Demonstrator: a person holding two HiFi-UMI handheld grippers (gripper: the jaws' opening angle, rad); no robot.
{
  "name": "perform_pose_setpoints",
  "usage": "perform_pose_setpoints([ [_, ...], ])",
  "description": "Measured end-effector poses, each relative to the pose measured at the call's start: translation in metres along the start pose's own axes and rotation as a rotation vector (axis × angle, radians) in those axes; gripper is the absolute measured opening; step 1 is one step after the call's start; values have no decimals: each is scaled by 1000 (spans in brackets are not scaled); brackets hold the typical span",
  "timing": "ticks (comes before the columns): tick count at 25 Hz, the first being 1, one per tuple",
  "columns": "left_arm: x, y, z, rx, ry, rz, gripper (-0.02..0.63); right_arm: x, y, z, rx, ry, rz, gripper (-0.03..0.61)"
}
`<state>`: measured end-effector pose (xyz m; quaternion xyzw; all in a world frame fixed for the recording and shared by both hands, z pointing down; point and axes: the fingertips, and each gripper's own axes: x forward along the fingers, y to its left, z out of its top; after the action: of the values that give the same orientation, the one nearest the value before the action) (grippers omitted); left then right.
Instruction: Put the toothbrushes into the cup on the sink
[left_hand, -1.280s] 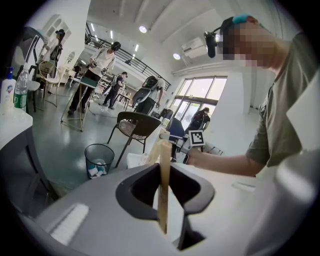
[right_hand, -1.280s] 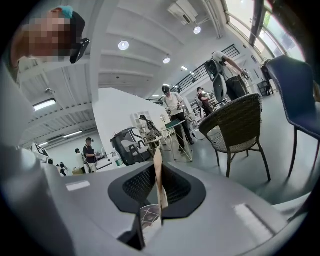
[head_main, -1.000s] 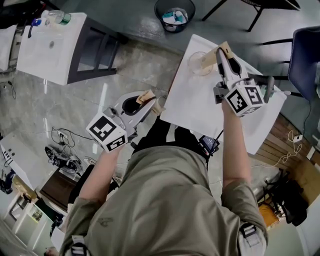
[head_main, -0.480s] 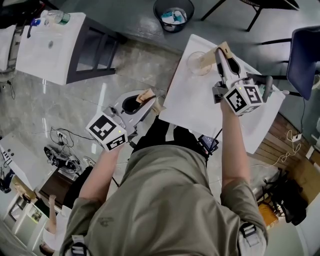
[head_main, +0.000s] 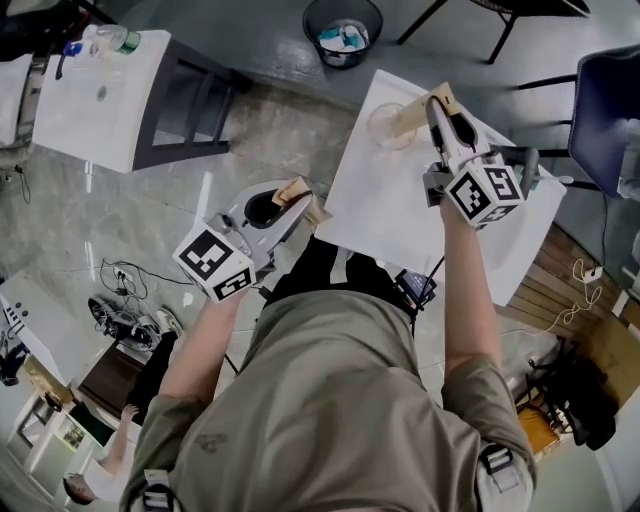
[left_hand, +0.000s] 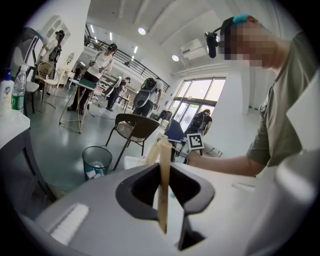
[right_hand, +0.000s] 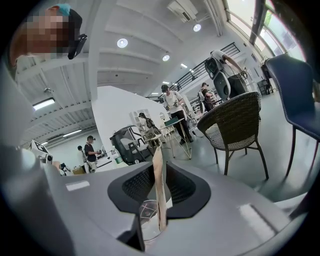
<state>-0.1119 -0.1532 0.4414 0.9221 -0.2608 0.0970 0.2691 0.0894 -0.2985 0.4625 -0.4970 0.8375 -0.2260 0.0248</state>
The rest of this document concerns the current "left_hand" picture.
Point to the grey black backpack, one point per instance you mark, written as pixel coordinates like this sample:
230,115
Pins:
145,96

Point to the black head-mounted camera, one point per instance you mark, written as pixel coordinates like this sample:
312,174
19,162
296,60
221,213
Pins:
212,43

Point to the white arched shelf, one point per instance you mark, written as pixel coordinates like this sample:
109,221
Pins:
56,27

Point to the dark blue chair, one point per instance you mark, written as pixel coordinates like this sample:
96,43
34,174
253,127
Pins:
175,130

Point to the person's olive shirt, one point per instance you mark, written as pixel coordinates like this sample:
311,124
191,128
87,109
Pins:
275,125

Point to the grey black office chair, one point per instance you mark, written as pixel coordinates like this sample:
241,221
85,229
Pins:
21,57

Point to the person's head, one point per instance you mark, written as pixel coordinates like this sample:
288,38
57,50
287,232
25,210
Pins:
255,42

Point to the glass entrance doors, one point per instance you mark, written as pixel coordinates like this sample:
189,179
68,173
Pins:
200,90

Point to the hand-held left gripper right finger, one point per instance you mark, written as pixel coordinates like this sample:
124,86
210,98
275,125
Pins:
225,212

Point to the clear plastic water bottle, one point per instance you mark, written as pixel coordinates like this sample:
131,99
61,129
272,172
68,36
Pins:
18,92

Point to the white soap bottle blue pump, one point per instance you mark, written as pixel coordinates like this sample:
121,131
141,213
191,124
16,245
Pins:
6,95

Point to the black mesh waste bin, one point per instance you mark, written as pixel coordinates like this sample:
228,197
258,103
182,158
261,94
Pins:
97,156

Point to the white basin black vanity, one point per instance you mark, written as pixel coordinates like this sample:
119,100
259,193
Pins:
12,130

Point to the round ceiling light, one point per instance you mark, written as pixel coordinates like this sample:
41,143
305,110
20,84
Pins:
175,58
142,31

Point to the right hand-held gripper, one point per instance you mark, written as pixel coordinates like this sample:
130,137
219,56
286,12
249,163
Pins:
195,142

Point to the brown wicker chair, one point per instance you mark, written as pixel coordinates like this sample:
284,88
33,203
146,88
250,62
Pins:
136,125

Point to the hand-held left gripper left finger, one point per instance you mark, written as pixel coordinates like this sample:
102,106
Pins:
100,212

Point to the ceiling air conditioner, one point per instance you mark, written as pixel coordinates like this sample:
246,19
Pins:
193,48

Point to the teal drain stopper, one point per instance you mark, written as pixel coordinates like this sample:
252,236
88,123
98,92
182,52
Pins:
173,195

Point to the green top gold-legged table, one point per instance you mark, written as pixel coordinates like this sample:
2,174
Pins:
87,84

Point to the person's right forearm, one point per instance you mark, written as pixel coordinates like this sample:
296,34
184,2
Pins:
225,165

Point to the short wooden stick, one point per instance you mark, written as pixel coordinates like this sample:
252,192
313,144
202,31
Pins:
165,175

